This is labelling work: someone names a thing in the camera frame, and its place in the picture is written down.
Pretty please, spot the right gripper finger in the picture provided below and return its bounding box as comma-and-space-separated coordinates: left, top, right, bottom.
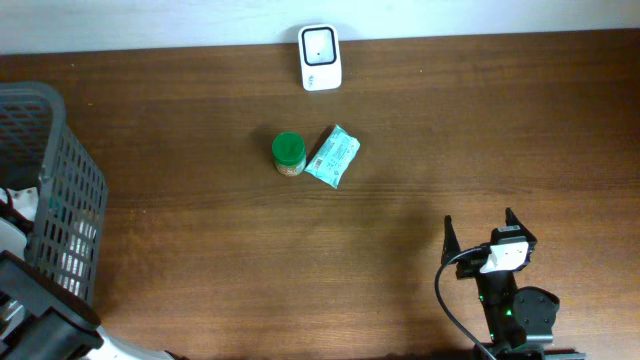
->
441, 215, 461, 265
505, 207, 522, 227

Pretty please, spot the mint green tissue pack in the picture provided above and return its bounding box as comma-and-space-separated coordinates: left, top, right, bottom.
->
305, 125, 360, 189

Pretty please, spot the green lid jar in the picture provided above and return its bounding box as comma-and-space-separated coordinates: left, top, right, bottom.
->
272, 132, 307, 176

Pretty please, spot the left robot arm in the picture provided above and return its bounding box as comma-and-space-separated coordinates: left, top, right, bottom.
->
1, 220, 176, 360

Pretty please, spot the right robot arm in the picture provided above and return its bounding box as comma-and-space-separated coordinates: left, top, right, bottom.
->
434, 208, 587, 360

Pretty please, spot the white barcode scanner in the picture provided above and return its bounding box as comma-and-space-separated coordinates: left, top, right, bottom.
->
298, 24, 343, 92

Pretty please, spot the grey plastic mesh basket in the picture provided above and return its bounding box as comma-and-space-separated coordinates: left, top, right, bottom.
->
1, 82, 108, 304

